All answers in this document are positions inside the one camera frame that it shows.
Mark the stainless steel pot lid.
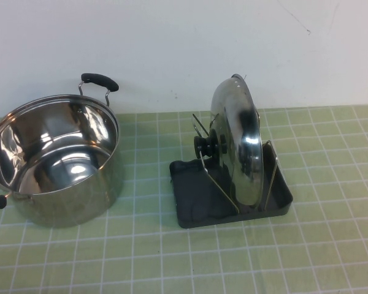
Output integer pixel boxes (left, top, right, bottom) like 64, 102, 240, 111
192, 73, 264, 213

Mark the stainless steel cooking pot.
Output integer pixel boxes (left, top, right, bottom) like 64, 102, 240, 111
0, 72, 125, 229

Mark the green checkered table mat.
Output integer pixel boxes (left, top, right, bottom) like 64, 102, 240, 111
0, 104, 368, 294

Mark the black tray wire lid rack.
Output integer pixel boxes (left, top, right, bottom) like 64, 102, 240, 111
169, 113, 294, 229

